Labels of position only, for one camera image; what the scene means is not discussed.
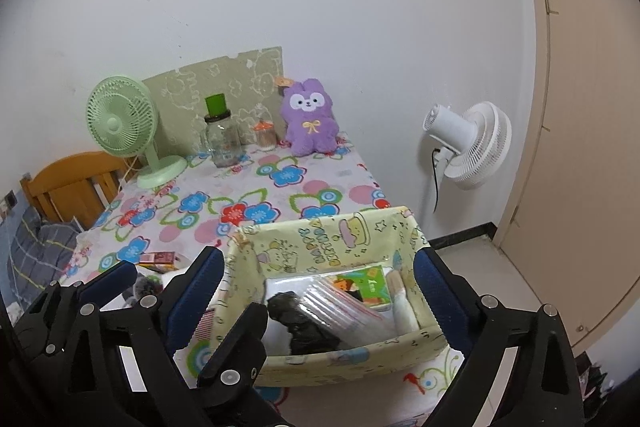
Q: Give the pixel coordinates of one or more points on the floral tablecloth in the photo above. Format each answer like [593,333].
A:
[300,187]

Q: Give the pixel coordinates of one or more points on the purple plush bunny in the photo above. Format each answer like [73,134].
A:
[310,122]

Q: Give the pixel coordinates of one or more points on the small brown box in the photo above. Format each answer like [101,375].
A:
[159,259]

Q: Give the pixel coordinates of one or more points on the cotton swab jar orange lid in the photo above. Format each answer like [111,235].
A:
[264,136]

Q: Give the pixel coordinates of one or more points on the beige door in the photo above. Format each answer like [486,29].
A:
[590,107]

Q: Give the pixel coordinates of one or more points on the green patterned board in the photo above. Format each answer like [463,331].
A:
[220,77]

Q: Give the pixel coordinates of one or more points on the clear plastic bag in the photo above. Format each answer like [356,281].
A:
[340,302]

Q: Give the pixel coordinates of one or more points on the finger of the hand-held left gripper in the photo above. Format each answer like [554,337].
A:
[112,282]
[240,337]

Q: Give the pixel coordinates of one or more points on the green desk fan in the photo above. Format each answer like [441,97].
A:
[117,127]

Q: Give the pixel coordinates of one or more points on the cartoon print tissue pack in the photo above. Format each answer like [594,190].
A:
[372,289]

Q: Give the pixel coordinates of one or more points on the grey plaid pillow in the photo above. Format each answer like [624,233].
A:
[40,247]

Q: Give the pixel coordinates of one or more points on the wall socket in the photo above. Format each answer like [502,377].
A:
[7,202]

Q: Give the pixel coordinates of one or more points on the glass jar with green lid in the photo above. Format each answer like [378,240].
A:
[222,139]

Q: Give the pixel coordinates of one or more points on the yellow patterned storage box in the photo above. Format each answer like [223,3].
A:
[320,237]

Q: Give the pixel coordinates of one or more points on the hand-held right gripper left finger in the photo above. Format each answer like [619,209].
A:
[195,302]

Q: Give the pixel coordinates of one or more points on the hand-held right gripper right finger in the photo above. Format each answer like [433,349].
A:
[440,302]

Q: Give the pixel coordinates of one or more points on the white standing fan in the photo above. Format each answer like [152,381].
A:
[475,142]

